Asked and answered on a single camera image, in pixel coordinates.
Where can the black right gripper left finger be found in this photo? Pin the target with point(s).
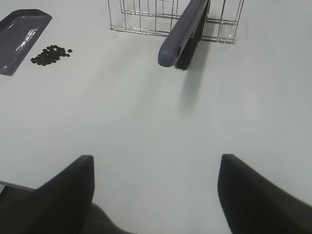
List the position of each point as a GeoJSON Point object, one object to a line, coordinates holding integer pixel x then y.
{"type": "Point", "coordinates": [60, 206]}

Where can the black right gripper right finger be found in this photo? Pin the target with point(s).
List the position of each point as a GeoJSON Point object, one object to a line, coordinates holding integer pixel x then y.
{"type": "Point", "coordinates": [253, 205]}

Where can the pile of coffee beans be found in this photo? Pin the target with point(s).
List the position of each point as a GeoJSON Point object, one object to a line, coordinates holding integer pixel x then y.
{"type": "Point", "coordinates": [50, 54]}

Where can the purple hand brush black bristles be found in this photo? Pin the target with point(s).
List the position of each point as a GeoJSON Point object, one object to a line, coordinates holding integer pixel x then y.
{"type": "Point", "coordinates": [179, 46]}

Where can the purple plastic dustpan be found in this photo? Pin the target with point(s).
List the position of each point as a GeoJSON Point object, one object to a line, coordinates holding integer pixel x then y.
{"type": "Point", "coordinates": [19, 31]}

